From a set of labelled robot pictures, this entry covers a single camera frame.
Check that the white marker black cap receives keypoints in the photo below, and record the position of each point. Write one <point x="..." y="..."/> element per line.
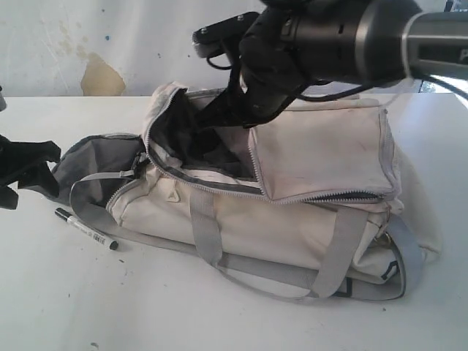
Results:
<point x="95" y="235"/>

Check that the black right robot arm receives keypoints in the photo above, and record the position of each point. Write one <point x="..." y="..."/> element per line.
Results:
<point x="371" y="44"/>

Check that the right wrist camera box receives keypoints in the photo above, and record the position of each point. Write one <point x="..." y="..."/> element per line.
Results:
<point x="208" y="41"/>

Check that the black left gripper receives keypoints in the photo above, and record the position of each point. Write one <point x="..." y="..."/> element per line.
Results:
<point x="16" y="156"/>

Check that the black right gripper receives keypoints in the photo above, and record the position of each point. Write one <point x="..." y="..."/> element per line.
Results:
<point x="264" y="78"/>

